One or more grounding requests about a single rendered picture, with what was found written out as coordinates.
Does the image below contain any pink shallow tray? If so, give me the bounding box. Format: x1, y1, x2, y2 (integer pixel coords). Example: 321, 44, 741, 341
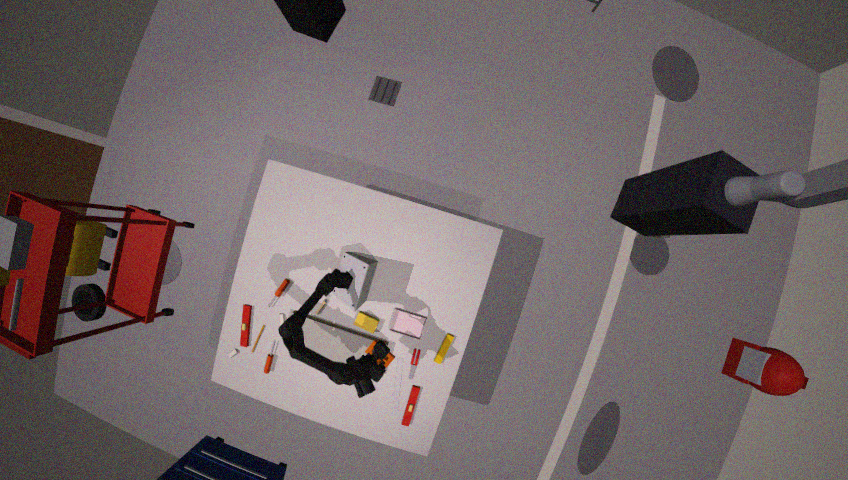
389, 308, 427, 340

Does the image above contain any orange-handled awl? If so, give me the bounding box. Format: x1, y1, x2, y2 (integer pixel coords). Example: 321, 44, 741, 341
271, 278, 290, 303
264, 341, 276, 374

